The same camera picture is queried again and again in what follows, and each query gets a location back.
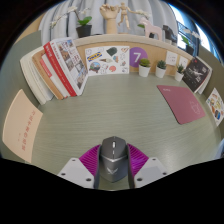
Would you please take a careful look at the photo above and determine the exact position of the purple round number sticker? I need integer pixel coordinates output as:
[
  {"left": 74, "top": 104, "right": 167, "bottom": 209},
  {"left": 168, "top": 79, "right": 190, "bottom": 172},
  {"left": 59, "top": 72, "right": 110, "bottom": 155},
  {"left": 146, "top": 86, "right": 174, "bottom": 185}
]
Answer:
[{"left": 128, "top": 46, "right": 149, "bottom": 69}]

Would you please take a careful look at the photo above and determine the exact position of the white book behind black book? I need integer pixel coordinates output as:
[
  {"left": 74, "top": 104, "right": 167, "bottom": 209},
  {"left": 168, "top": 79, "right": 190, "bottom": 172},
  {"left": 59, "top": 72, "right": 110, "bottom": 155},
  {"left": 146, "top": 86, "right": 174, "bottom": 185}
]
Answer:
[{"left": 196, "top": 56, "right": 214, "bottom": 95}]

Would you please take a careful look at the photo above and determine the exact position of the wooden artist mannequin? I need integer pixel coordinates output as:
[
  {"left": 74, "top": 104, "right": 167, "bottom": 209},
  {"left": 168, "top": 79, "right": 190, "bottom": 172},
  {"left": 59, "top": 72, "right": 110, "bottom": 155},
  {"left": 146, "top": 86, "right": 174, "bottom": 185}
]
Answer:
[{"left": 117, "top": 2, "right": 134, "bottom": 30}]

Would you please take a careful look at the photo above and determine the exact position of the red-spined white book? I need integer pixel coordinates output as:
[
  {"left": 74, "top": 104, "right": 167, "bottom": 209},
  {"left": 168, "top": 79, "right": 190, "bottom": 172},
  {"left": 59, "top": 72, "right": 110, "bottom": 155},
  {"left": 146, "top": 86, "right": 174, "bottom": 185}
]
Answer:
[{"left": 42, "top": 41, "right": 78, "bottom": 98}]

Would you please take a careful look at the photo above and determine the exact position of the pink horse figurine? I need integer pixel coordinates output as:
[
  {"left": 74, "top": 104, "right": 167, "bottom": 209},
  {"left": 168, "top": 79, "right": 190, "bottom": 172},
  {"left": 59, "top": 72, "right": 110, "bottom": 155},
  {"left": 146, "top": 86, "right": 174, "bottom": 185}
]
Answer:
[{"left": 142, "top": 17, "right": 163, "bottom": 41}]

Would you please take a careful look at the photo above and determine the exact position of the cork-brown book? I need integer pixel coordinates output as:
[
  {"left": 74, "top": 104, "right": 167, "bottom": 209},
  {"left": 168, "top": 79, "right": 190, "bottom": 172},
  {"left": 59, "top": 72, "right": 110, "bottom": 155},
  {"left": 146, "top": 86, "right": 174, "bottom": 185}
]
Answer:
[{"left": 31, "top": 49, "right": 65, "bottom": 101}]

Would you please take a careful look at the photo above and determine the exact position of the white orchid in black pot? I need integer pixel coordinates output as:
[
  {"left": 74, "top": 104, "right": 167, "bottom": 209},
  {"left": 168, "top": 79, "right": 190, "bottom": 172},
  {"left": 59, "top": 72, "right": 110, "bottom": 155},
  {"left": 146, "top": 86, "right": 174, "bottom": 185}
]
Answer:
[
  {"left": 179, "top": 28, "right": 201, "bottom": 56},
  {"left": 49, "top": 5, "right": 93, "bottom": 39}
]

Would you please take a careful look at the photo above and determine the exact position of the black horse figurine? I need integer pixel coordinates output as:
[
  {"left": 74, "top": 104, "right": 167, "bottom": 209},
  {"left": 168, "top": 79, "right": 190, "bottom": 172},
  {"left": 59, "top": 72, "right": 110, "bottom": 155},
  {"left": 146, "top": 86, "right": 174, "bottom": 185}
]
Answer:
[{"left": 162, "top": 24, "right": 179, "bottom": 45}]

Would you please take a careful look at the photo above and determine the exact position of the beige book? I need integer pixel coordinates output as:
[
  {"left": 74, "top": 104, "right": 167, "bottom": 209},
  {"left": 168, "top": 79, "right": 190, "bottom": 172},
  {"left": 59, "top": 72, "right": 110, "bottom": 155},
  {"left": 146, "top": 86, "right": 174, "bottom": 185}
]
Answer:
[{"left": 1, "top": 88, "right": 44, "bottom": 164}]

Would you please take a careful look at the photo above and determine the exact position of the dark grey computer mouse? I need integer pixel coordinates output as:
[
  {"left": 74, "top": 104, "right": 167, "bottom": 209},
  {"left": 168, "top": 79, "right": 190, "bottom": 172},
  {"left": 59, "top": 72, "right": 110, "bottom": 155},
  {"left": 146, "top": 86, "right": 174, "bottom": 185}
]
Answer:
[{"left": 98, "top": 135, "right": 130, "bottom": 183}]

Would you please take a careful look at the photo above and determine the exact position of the colourful sticker card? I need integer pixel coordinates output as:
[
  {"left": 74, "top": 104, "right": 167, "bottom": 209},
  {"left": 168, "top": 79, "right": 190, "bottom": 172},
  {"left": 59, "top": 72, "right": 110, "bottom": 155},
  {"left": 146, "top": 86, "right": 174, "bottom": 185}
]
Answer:
[{"left": 205, "top": 87, "right": 224, "bottom": 127}]

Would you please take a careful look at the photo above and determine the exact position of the black-cover book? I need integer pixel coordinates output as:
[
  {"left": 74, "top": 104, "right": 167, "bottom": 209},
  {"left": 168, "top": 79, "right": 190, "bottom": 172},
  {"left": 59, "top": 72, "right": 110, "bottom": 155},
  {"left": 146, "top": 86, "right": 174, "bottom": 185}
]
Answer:
[{"left": 182, "top": 57, "right": 212, "bottom": 93}]

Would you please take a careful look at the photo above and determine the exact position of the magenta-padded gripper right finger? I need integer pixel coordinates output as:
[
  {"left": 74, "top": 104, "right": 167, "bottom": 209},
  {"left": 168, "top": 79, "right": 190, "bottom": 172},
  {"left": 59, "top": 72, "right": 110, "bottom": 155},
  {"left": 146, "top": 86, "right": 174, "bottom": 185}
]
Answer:
[{"left": 126, "top": 143, "right": 169, "bottom": 189}]

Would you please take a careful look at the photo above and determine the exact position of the white illustrated sticker sheet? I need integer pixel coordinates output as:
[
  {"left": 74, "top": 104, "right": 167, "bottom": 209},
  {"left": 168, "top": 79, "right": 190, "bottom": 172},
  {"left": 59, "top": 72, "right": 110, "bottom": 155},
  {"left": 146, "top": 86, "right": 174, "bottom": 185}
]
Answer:
[{"left": 84, "top": 45, "right": 131, "bottom": 77}]

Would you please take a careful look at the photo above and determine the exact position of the pink mouse pad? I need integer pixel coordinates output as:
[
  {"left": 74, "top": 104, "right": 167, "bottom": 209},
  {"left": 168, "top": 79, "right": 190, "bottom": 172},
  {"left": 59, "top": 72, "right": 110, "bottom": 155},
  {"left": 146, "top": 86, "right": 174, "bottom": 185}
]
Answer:
[{"left": 156, "top": 84, "right": 207, "bottom": 125}]

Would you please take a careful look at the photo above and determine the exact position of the wooden hand model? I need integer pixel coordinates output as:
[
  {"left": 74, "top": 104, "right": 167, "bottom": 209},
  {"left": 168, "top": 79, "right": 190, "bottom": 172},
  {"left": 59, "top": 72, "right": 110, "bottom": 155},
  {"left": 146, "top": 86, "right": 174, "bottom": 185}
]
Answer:
[{"left": 99, "top": 3, "right": 120, "bottom": 35}]

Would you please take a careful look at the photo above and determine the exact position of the white orchid plant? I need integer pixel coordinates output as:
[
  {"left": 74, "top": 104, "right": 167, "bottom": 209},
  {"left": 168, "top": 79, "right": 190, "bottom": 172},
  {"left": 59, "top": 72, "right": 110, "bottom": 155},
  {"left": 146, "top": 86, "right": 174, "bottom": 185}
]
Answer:
[{"left": 133, "top": 9, "right": 153, "bottom": 29}]

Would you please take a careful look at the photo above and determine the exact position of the photo-cover magazine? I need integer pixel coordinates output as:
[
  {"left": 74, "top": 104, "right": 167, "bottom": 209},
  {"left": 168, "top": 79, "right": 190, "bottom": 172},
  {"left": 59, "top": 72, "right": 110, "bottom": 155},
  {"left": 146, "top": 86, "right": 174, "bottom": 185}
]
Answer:
[{"left": 49, "top": 36, "right": 90, "bottom": 97}]

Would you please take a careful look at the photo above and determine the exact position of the grey curtain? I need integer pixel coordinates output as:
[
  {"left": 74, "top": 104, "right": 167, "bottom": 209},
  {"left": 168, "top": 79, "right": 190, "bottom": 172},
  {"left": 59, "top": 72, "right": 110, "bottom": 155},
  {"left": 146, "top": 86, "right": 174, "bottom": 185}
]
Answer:
[{"left": 38, "top": 0, "right": 178, "bottom": 38}]

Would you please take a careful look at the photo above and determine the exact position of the wooden desk back shelf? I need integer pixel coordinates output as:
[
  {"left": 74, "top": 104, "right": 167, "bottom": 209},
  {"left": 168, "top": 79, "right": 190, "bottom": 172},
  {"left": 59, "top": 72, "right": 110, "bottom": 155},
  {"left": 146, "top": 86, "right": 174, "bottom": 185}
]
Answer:
[{"left": 73, "top": 33, "right": 201, "bottom": 79}]

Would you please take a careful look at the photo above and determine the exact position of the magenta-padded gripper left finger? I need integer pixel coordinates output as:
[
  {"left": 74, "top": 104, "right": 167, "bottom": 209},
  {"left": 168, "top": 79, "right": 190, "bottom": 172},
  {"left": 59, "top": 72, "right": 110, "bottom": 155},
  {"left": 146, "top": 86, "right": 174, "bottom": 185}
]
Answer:
[{"left": 57, "top": 143, "right": 102, "bottom": 190}]

